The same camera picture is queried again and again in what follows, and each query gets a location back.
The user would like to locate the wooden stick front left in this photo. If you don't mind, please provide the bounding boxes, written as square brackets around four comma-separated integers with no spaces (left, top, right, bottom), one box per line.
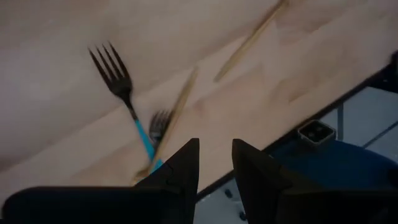
[132,66,200,185]

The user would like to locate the blue rounded object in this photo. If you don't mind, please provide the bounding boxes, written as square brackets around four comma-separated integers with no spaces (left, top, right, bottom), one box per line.
[270,139,398,191]

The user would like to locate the dark metal fork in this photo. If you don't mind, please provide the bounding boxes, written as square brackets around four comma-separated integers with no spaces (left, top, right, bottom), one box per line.
[148,110,172,149]

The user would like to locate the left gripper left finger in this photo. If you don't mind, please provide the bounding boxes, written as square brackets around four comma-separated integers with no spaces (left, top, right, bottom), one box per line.
[1,138,200,224]

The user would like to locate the teal-handled dark fork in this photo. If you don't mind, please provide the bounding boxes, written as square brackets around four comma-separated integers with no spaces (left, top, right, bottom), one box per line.
[88,42,165,172]

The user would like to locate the square grey-rimmed box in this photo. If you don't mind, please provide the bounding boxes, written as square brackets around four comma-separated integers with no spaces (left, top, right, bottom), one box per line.
[297,119,337,147]

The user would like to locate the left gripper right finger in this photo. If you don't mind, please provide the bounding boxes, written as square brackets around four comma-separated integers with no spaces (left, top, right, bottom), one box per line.
[232,139,398,224]

